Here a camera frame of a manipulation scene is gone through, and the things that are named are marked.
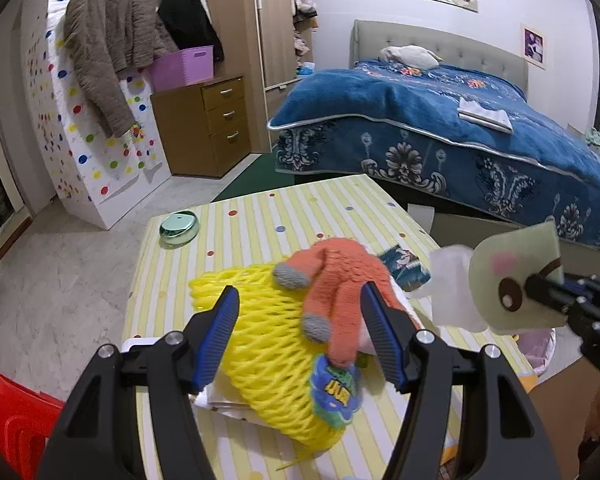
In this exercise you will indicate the red plastic stool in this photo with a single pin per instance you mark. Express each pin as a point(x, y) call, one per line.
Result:
point(15, 425)

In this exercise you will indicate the orange knitted glove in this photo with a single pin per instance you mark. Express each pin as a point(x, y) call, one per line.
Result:
point(340, 270)

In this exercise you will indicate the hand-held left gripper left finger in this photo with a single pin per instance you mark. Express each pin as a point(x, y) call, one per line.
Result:
point(217, 340)

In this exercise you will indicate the wooden wardrobe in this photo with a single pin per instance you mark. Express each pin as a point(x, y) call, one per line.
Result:
point(275, 20)

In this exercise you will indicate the dark green floor mat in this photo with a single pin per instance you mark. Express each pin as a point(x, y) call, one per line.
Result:
point(250, 180)

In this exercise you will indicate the brown cardboard box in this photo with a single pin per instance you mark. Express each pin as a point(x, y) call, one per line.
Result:
point(555, 425)

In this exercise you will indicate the folded white towel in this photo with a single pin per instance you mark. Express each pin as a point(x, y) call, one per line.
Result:
point(485, 115)

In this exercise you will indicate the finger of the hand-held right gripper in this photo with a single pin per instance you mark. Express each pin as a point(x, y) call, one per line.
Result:
point(555, 290)
point(595, 322)

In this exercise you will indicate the teal cloth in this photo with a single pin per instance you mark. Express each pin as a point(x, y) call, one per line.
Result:
point(597, 137)

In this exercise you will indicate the bin with pink bag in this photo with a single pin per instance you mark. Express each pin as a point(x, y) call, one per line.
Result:
point(535, 355)

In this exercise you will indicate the brown quilted jacket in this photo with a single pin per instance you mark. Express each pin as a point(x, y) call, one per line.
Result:
point(105, 30)

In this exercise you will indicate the bed with blue blanket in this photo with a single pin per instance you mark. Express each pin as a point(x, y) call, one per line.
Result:
point(380, 95)

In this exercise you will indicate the green round tin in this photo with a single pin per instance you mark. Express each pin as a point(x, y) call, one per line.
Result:
point(179, 227)

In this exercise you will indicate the white pillow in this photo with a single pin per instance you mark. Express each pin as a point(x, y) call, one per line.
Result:
point(410, 56)

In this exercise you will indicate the blue green cartoon tag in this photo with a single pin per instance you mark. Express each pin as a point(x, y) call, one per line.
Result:
point(335, 390)

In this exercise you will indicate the purple plastic basket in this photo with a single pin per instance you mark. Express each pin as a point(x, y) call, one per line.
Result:
point(180, 67)

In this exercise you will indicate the teal printed snack packet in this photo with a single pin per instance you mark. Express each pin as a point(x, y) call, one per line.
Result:
point(405, 265)

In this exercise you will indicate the grey upholstered bed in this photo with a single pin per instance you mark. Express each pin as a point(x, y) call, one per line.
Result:
point(430, 37)

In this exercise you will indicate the wooden drawer cabinet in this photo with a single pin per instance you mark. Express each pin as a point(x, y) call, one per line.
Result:
point(185, 130)

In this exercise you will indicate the white polka-dot cabinet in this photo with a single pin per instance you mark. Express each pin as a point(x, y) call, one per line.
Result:
point(75, 150)

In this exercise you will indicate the small wall photo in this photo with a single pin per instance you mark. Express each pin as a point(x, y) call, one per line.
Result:
point(534, 46)

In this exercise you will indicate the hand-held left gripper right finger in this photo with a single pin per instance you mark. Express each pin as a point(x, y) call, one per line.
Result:
point(382, 335)

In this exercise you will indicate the black jacket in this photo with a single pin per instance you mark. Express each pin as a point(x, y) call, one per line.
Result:
point(190, 20)

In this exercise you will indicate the white device with dark screen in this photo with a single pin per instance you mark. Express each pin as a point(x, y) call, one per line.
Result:
point(137, 344)

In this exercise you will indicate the yellow foam net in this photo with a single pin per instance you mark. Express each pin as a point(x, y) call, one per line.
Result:
point(260, 340)

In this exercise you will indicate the table with striped yellow cloth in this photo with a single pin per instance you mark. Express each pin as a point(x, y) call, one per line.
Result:
point(305, 220)

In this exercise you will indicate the pale green cartoon plastic bag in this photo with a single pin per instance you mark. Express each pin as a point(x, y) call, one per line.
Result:
point(510, 270)

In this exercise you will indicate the white paper tag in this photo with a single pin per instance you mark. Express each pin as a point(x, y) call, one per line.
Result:
point(421, 217)

